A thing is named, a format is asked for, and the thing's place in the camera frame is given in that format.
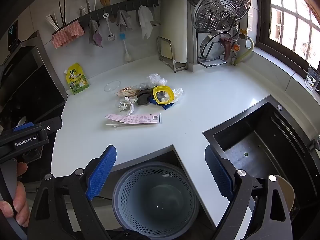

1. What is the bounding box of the window with dark frame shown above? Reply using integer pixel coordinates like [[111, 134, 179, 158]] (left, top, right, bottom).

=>
[[255, 0, 320, 63]]

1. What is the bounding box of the yellow green spout pouch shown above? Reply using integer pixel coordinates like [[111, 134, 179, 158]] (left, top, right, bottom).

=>
[[63, 63, 90, 95]]

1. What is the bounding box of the black wire lid rack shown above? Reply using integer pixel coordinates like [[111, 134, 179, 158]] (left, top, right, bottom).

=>
[[196, 27, 242, 67]]

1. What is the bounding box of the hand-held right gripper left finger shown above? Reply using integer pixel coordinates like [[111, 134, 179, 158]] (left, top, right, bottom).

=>
[[27, 144, 117, 240]]

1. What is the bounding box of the clear round plastic lid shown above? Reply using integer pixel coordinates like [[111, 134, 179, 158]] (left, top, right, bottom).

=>
[[104, 80, 122, 93]]

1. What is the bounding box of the pink wavy sponge cloth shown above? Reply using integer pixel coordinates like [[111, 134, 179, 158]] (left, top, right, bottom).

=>
[[52, 21, 85, 49]]

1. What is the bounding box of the clear plastic bag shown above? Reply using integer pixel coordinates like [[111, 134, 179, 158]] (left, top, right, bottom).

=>
[[139, 73, 167, 89]]

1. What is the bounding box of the steel pot lid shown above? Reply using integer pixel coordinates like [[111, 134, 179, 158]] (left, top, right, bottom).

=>
[[201, 30, 234, 61]]

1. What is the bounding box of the small black display device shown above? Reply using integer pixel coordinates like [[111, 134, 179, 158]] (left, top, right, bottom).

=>
[[7, 21, 19, 52]]

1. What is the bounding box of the grey perforated waste basket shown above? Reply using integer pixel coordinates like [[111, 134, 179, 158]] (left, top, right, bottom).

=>
[[112, 162, 200, 239]]

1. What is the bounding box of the grey purple dishcloth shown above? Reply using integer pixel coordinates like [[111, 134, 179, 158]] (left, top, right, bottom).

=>
[[89, 19, 103, 48]]

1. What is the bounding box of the perforated steel steamer plate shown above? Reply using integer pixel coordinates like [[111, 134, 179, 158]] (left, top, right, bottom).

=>
[[193, 0, 252, 32]]

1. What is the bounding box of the yellow green gas hose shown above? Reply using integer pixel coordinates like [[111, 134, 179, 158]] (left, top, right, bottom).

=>
[[234, 36, 255, 65]]

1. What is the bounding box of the black cloth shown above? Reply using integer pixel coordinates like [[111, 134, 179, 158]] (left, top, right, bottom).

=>
[[136, 88, 154, 106]]

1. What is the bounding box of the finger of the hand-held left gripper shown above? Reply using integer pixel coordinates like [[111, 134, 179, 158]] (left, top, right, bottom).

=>
[[30, 116, 63, 140], [13, 121, 35, 132]]

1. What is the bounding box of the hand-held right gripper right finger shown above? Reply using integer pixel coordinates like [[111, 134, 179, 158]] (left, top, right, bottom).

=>
[[204, 145, 293, 240]]

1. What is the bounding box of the blue white bottle brush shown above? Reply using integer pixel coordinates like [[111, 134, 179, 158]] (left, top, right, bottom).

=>
[[119, 33, 132, 62]]

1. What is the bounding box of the white dishcloth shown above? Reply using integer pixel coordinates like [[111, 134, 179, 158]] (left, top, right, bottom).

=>
[[138, 5, 154, 40]]

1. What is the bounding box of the person's left hand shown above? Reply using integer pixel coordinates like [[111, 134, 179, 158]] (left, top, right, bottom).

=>
[[0, 162, 31, 228]]

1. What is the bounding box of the gas valve with orange knob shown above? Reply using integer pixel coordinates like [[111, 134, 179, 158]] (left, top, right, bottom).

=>
[[231, 29, 248, 65]]

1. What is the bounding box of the yellow plastic ring lid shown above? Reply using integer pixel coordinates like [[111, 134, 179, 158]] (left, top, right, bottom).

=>
[[153, 85, 175, 105]]

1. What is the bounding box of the black wall hook rail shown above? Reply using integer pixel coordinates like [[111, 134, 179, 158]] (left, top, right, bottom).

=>
[[52, 0, 159, 35]]

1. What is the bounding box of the white tissue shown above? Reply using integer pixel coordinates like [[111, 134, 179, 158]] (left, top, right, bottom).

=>
[[116, 98, 137, 115]]

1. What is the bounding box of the small white plastic bag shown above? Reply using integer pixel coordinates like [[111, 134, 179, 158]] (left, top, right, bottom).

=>
[[172, 88, 184, 103]]

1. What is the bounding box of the black kitchen sink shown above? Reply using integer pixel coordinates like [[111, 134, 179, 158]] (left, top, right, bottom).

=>
[[203, 94, 319, 213]]

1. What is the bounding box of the white cutting board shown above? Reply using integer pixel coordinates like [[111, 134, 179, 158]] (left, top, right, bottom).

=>
[[160, 0, 188, 64]]

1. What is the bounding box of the brown white snack wrapper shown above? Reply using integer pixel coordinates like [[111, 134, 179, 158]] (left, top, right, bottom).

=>
[[115, 85, 142, 97]]

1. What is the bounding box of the hanging metal spoon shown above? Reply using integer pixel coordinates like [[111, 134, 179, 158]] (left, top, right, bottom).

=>
[[103, 13, 115, 42]]

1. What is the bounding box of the metal cutting board rack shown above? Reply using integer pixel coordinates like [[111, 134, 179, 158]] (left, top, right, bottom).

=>
[[157, 36, 188, 73]]

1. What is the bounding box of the pink paper receipt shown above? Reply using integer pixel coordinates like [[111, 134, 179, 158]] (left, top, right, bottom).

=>
[[105, 113, 161, 125]]

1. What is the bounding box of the black range hood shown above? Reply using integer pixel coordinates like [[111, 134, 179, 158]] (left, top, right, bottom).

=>
[[0, 31, 68, 120]]

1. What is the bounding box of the cream bowl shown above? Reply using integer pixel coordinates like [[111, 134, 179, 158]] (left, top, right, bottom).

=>
[[275, 175, 296, 212]]

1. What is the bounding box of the blue cord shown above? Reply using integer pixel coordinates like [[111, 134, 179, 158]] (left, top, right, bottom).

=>
[[149, 97, 174, 110]]

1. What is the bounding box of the pair of dark chopsticks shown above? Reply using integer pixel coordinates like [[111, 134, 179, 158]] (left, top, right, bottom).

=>
[[59, 0, 67, 26]]

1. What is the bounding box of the bundle of white chopsticks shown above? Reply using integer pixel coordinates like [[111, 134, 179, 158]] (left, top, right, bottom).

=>
[[45, 14, 61, 30]]

